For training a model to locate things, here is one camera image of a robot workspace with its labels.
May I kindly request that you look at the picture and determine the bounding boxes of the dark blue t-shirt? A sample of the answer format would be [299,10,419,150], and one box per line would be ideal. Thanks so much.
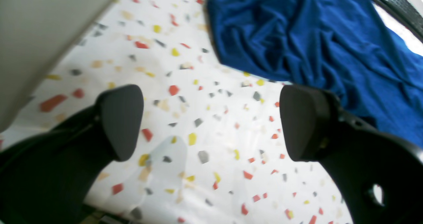
[206,0,423,147]

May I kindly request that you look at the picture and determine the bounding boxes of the grey monitor edge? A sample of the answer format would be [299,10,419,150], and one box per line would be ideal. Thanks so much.
[0,0,113,131]

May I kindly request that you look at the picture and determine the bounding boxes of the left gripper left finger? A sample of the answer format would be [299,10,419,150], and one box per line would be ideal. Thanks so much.
[0,85,144,224]

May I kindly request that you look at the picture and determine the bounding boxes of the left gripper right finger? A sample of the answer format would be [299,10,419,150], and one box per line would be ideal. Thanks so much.
[280,85,423,224]

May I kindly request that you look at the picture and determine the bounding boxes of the black computer keyboard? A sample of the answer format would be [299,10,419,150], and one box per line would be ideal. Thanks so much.
[372,0,423,42]

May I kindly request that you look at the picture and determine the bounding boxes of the terrazzo patterned table cloth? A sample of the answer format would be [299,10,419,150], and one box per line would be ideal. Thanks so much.
[1,0,355,224]

